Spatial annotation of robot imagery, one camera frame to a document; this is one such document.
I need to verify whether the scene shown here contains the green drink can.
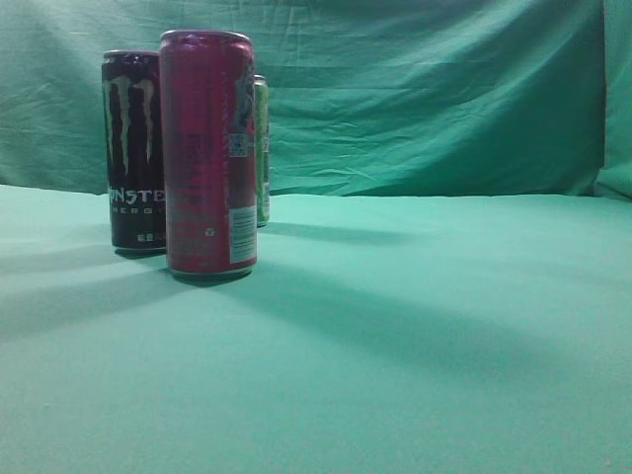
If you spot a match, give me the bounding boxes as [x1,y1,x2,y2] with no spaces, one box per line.
[254,74,271,227]

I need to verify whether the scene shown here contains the pink energy drink can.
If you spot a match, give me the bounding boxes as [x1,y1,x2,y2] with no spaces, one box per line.
[159,30,258,277]

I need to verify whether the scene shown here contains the green backdrop cloth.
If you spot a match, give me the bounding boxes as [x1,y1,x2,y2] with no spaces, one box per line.
[1,1,631,473]

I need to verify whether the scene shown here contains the black Monster energy can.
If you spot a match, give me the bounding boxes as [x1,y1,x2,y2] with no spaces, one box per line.
[102,50,166,254]

